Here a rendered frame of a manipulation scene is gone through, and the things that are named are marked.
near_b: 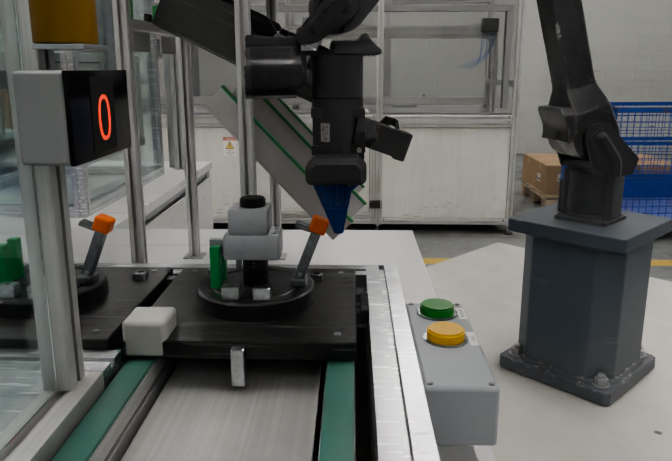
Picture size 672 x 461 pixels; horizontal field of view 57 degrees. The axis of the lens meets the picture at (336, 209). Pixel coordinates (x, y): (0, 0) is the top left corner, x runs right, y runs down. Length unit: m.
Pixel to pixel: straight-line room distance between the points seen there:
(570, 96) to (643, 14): 9.24
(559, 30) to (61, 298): 0.58
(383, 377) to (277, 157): 0.44
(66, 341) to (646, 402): 0.64
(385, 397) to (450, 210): 4.28
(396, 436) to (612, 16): 9.45
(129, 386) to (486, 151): 4.30
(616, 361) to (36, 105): 0.67
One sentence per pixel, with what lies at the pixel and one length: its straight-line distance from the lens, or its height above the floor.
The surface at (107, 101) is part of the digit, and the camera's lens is 0.57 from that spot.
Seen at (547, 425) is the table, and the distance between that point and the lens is 0.76.
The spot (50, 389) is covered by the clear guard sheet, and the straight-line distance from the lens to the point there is 0.62.
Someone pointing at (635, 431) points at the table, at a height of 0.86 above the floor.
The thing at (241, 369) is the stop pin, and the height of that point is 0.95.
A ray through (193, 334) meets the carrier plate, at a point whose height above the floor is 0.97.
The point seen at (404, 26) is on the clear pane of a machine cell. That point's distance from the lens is 4.67.
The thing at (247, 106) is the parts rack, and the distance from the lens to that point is 0.91.
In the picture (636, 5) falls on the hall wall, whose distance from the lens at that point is 9.97.
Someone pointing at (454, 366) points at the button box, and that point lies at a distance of 0.63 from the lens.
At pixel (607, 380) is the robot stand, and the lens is 0.82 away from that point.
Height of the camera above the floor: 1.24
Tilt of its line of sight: 13 degrees down
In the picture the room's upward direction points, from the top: straight up
